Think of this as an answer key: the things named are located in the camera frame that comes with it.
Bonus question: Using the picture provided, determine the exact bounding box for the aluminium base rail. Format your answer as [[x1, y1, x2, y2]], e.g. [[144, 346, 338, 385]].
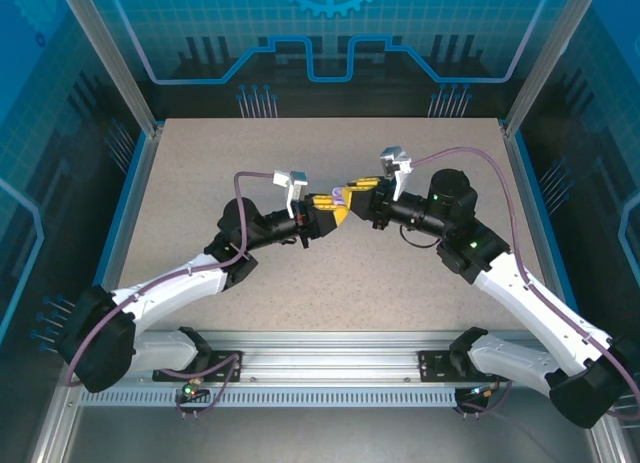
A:
[[67, 330, 599, 384]]

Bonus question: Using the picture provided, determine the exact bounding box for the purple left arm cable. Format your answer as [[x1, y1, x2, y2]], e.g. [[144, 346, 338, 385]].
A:
[[67, 170, 276, 419]]

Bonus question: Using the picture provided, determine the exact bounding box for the slotted aluminium cable duct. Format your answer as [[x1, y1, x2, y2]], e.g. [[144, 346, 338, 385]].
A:
[[78, 388, 459, 408]]

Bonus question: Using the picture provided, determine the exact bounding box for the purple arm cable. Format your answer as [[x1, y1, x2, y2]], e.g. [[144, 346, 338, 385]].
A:
[[67, 170, 276, 419], [409, 146, 640, 424]]

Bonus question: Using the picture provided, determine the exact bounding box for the small LED circuit board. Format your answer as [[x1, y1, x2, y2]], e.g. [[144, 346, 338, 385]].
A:
[[174, 376, 211, 404], [457, 381, 501, 402]]

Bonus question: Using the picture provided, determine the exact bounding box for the aluminium frame post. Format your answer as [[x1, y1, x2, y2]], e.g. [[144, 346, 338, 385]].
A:
[[54, 0, 164, 137], [503, 0, 592, 134]]

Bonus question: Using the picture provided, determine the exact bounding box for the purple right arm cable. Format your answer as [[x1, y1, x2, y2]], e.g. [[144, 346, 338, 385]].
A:
[[409, 146, 640, 424]]

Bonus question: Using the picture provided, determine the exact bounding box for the aluminium table side rail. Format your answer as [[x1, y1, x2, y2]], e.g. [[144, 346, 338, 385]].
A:
[[82, 125, 164, 347], [502, 125, 582, 347]]

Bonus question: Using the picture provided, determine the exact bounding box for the steel bottom panel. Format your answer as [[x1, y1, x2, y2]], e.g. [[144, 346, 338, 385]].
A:
[[64, 407, 601, 463]]

